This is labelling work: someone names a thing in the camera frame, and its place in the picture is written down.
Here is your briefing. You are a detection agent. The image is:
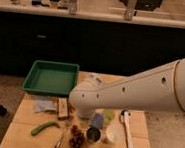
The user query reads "bunch of dark grapes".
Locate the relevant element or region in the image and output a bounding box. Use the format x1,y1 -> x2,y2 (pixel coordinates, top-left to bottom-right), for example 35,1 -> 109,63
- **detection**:
68,125 -> 85,148

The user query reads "green cucumber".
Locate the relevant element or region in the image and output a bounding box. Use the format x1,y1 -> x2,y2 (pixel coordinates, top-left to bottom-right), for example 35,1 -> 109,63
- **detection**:
31,121 -> 61,136

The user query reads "small metal cup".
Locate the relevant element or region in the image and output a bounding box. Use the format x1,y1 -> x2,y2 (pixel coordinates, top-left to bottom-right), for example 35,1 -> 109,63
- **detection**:
86,127 -> 101,143

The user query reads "green plastic tray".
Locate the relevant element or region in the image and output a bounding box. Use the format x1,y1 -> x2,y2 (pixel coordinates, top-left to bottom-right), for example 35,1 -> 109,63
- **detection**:
23,60 -> 80,98

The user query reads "grey cloth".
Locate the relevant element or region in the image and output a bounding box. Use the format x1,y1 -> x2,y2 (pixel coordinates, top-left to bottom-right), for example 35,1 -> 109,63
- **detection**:
34,95 -> 57,113

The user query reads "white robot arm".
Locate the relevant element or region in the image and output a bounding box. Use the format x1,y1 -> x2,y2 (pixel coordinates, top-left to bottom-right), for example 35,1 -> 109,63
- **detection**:
69,58 -> 185,119

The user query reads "wooden block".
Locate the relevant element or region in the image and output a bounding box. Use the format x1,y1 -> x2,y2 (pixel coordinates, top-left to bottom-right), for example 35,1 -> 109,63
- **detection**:
57,98 -> 69,119

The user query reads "small metal utensil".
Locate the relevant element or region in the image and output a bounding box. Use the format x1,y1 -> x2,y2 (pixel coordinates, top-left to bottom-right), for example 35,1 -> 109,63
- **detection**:
54,136 -> 64,148

